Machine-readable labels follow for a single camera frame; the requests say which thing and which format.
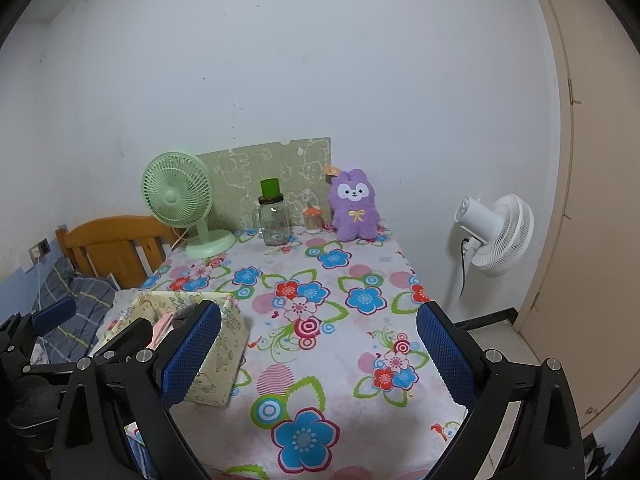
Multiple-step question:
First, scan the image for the white standing fan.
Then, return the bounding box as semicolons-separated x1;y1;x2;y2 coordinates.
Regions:
445;194;535;311

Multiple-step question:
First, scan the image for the purple plush toy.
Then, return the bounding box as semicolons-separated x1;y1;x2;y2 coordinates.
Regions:
328;169;383;242

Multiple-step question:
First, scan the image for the beige door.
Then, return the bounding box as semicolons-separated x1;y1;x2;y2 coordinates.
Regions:
520;0;640;433

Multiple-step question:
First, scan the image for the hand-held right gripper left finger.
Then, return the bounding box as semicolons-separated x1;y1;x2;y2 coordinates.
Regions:
50;300;222;480

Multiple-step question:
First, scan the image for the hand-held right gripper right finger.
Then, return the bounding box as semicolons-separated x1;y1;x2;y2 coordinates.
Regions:
416;301;586;480

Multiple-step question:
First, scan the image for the glass jar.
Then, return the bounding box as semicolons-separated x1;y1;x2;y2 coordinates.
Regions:
258;195;292;247

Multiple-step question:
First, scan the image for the floral tablecloth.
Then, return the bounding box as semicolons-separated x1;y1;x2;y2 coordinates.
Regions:
95;227;476;480

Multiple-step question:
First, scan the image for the green patterned board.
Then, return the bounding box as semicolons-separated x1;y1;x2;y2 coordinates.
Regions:
196;136;332;233

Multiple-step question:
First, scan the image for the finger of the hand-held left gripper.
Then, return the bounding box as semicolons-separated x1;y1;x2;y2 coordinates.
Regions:
95;316;153;361
31;296;77;336

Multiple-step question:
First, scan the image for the pink cloth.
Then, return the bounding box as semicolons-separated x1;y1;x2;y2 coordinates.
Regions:
150;314;176;349

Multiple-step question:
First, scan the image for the green desk fan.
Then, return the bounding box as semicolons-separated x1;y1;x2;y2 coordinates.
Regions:
141;150;237;259

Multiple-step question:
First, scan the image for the yellow printed fabric storage box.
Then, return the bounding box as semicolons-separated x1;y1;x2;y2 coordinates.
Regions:
92;290;249;407

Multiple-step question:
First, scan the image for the black fan cable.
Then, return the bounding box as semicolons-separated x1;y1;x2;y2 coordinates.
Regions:
458;237;476;297

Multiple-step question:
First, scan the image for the blue plaid bedding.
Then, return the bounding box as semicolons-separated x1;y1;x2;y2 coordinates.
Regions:
30;255;118;361

